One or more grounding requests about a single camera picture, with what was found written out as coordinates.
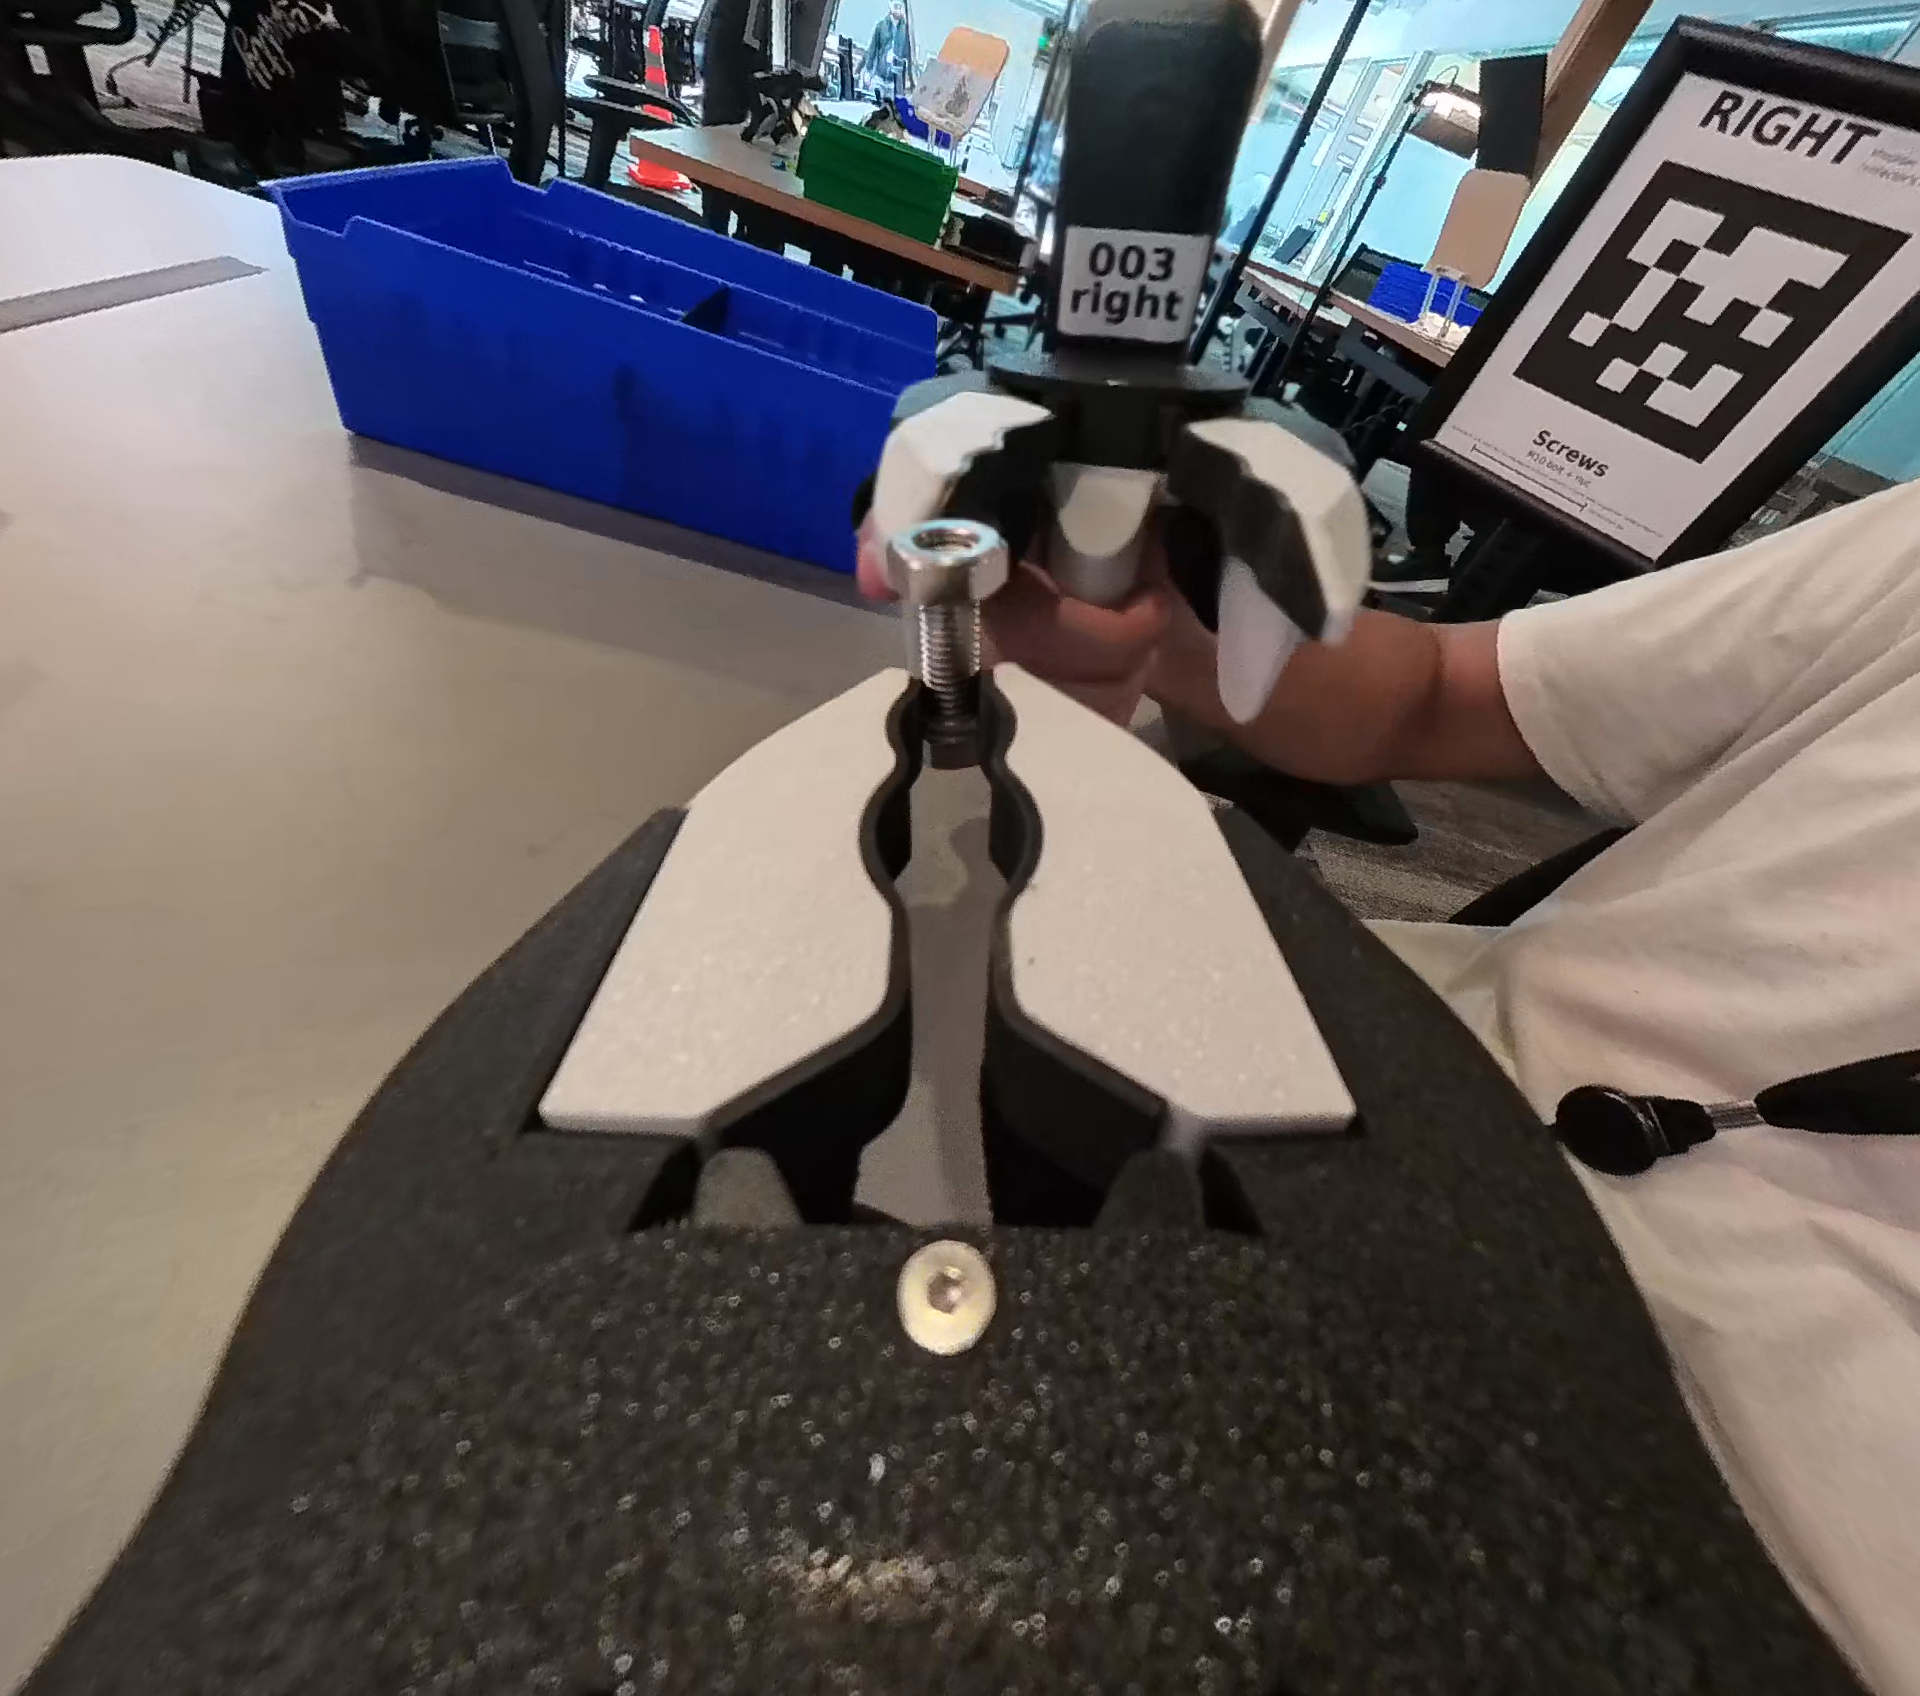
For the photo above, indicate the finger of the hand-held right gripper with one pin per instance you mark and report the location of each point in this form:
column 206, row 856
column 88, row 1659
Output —
column 1304, row 526
column 930, row 459

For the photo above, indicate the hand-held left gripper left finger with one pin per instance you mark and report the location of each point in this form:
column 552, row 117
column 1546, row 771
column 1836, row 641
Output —
column 721, row 960

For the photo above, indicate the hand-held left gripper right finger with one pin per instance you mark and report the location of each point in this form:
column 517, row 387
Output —
column 1185, row 960

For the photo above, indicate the steel hex nut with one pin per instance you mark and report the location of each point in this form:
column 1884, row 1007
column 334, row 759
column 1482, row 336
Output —
column 949, row 564

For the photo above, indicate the steel hex bolt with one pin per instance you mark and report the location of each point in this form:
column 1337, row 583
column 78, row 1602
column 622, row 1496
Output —
column 944, row 660

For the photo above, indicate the blue plastic bin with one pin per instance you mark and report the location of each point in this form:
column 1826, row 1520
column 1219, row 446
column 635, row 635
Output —
column 525, row 376

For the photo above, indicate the person's right forearm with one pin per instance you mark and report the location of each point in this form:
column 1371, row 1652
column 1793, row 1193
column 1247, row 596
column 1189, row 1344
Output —
column 1380, row 707

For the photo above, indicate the person's right hand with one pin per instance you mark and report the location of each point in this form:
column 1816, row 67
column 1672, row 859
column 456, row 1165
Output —
column 1094, row 655

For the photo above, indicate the black office chair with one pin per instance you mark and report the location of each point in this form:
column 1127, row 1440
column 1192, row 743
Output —
column 1321, row 811
column 495, row 0

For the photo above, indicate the green plastic crate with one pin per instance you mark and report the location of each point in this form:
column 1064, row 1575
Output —
column 878, row 175

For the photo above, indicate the long wooden table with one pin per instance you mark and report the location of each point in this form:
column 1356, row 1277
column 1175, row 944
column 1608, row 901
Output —
column 721, row 168

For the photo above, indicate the framed marker sign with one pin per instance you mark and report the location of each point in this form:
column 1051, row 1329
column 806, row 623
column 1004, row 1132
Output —
column 1694, row 300

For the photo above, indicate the orange traffic cone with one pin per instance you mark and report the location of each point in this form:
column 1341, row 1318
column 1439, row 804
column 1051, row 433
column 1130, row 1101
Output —
column 656, row 90

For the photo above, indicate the person in white shirt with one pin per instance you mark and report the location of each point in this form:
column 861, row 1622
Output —
column 1724, row 826

